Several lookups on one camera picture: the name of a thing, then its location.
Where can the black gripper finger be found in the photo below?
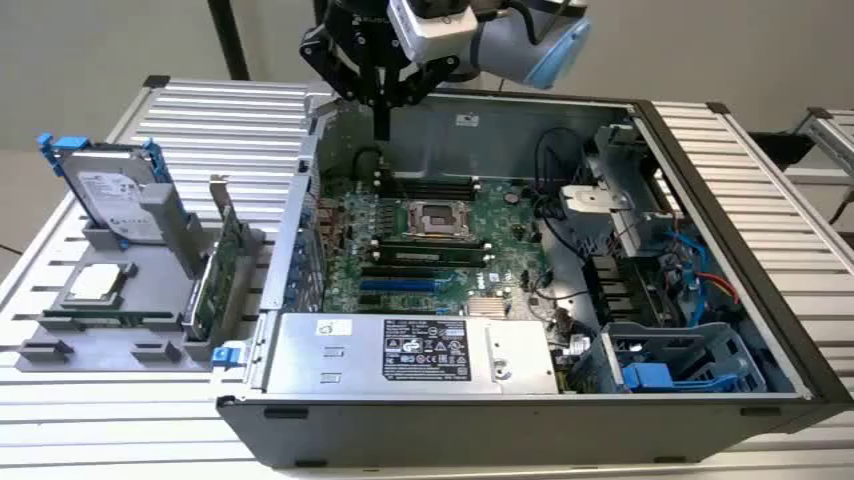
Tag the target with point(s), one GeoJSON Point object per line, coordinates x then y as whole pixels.
{"type": "Point", "coordinates": [420, 82]}
{"type": "Point", "coordinates": [333, 75]}

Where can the black graphics card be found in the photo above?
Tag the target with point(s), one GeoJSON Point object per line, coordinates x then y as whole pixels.
{"type": "Point", "coordinates": [220, 280]}

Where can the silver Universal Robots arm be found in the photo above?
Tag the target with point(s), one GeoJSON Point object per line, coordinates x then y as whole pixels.
{"type": "Point", "coordinates": [507, 50]}

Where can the black stand pole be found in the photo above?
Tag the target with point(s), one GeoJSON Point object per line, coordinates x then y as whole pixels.
{"type": "Point", "coordinates": [229, 40]}

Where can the round coin battery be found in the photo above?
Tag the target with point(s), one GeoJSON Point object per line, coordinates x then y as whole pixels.
{"type": "Point", "coordinates": [511, 196]}

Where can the CPU socket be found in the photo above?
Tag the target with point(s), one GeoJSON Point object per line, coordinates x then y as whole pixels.
{"type": "Point", "coordinates": [430, 217]}

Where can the installed RAM stick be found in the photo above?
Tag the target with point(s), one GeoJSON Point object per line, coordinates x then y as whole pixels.
{"type": "Point", "coordinates": [427, 257]}

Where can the green motherboard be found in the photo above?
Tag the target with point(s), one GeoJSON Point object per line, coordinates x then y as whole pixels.
{"type": "Point", "coordinates": [507, 250]}

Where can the silver metal drive cage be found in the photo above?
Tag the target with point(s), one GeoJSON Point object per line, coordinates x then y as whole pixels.
{"type": "Point", "coordinates": [614, 200]}

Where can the blue expansion slot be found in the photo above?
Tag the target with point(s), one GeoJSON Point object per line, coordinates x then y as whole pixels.
{"type": "Point", "coordinates": [400, 285]}

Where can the hard disk in blue carrier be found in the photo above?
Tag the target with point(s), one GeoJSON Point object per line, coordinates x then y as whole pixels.
{"type": "Point", "coordinates": [107, 195]}

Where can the copper chipset heat sink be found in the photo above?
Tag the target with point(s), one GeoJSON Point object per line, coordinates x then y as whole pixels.
{"type": "Point", "coordinates": [488, 308]}

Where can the silver CPU chip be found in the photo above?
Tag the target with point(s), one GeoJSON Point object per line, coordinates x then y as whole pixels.
{"type": "Point", "coordinates": [93, 280]}

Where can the silver power supply unit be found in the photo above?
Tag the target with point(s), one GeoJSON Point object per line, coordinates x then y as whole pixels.
{"type": "Point", "coordinates": [347, 360]}

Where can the blue case latch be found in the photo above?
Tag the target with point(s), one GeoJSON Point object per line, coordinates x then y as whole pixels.
{"type": "Point", "coordinates": [225, 356]}

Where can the green loose RAM stick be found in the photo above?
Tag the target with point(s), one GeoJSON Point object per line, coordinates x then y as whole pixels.
{"type": "Point", "coordinates": [100, 315]}

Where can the grey parts rack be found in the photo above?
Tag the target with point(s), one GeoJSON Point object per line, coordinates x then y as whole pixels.
{"type": "Point", "coordinates": [100, 345]}

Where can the black open PC case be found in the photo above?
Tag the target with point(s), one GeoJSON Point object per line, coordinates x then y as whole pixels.
{"type": "Point", "coordinates": [467, 435]}

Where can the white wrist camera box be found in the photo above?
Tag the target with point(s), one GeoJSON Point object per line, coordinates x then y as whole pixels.
{"type": "Point", "coordinates": [434, 30]}

